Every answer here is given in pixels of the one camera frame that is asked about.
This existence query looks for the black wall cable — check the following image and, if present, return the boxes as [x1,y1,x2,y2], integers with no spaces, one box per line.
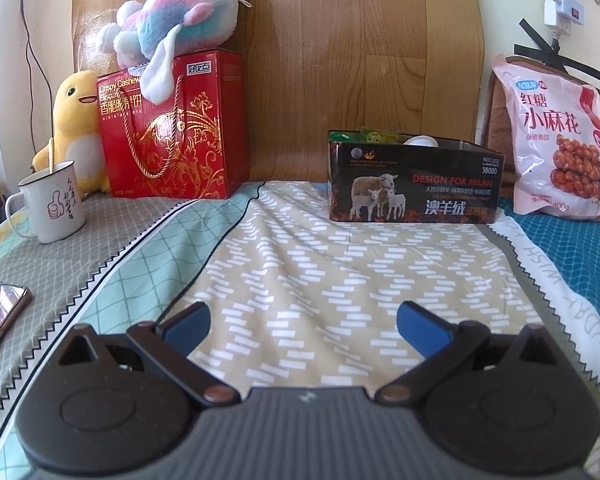
[22,0,37,161]

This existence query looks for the light green snack packet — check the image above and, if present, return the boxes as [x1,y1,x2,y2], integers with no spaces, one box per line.
[359,127,407,144]

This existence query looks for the patterned bedsheet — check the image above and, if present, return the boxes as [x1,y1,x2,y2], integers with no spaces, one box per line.
[0,180,600,480]

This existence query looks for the large pink snack bag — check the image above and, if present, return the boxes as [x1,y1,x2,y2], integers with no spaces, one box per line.
[490,55,600,222]

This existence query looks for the yellow duck plush toy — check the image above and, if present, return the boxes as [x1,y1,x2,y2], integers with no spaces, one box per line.
[32,70,112,193]

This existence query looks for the smartphone with gold case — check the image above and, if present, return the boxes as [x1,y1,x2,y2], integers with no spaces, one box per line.
[0,284,32,376]

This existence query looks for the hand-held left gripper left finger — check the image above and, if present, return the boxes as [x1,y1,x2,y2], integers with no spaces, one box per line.
[57,301,242,407]

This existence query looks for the pastel pink blue plush toy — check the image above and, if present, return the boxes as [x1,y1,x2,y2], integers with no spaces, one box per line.
[97,0,246,103]

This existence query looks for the red gift box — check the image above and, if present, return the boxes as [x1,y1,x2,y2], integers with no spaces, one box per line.
[96,49,251,200]

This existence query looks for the black tape strip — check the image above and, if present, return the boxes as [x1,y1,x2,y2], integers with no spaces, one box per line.
[512,17,600,81]

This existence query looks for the brown cushion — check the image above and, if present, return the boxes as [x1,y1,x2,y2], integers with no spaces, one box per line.
[482,55,600,188]

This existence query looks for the white enamel mug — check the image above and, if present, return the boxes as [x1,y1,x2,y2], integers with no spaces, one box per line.
[5,160,87,245]

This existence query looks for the teal patterned blanket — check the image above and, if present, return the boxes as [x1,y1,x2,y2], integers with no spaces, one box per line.
[495,195,600,361]

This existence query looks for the black printed cardboard box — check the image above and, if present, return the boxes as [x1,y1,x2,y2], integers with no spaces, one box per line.
[328,130,506,224]

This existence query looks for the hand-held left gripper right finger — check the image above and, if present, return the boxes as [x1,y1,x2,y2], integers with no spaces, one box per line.
[375,301,562,407]

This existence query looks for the wooden headboard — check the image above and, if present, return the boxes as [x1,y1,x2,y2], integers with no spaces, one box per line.
[70,0,486,186]

